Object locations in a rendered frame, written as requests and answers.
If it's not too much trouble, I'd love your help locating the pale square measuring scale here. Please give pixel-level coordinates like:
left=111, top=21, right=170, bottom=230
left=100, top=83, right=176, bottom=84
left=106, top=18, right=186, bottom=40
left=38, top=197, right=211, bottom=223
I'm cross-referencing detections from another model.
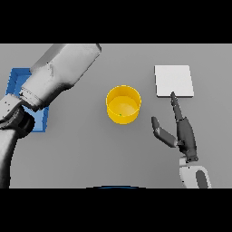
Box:
left=153, top=64, right=195, bottom=99

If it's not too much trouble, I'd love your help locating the blue tray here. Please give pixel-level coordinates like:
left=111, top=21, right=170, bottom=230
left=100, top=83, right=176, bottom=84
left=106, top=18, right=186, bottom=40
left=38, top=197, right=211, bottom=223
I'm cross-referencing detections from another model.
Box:
left=5, top=67, right=50, bottom=133

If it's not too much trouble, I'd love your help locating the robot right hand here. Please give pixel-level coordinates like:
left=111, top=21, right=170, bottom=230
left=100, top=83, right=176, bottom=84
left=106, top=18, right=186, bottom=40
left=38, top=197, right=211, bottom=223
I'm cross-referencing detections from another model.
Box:
left=150, top=91, right=199, bottom=163

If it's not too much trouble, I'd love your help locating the yellow bowl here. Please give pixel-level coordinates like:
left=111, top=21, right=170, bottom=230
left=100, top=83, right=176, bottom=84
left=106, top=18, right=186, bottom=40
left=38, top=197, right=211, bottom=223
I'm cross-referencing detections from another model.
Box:
left=105, top=85, right=142, bottom=125

